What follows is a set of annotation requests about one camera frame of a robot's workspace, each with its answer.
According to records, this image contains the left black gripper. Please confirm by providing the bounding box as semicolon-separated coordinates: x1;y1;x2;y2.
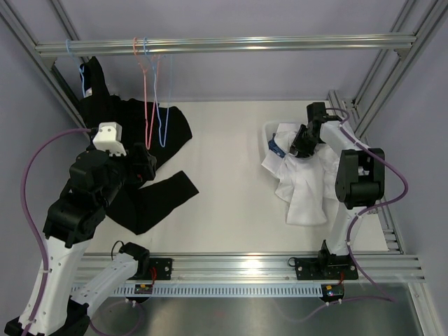
97;143;156;209

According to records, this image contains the blue plaid shirt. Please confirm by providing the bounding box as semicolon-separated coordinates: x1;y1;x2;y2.
267;132;290;158

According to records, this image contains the white and black shirt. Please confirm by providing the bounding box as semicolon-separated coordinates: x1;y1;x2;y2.
262;123;352;227

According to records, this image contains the pink wire hanger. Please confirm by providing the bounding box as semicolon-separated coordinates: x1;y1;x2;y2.
132;37;160;151

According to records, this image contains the blue wire hanger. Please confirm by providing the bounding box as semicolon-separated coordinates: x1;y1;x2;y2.
65;39;89;98
141;36;174;148

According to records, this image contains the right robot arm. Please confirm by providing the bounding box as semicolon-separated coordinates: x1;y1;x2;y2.
290;102;385;281

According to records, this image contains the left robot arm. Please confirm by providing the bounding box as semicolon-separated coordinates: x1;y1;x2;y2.
4;145;152;335

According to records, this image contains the white plastic basket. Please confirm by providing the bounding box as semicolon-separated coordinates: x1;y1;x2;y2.
261;120;281;155

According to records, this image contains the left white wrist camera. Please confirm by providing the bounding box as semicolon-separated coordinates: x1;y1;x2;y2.
92;122;127;157

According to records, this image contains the right aluminium frame post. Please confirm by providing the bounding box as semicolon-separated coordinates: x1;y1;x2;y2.
348;1;447;256

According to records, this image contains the aluminium frame post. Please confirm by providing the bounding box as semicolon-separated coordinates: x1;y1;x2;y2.
348;1;447;256
1;1;85;127

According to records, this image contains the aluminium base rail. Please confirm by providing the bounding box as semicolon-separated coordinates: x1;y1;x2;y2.
69;253;426;283

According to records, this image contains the aluminium hanging rail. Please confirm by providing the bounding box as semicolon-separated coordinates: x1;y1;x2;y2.
35;33;417;58

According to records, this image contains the white slotted cable duct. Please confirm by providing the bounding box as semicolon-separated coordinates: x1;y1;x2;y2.
107;281;323;298

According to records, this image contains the left aluminium frame post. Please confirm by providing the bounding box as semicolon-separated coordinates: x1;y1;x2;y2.
1;1;85;127

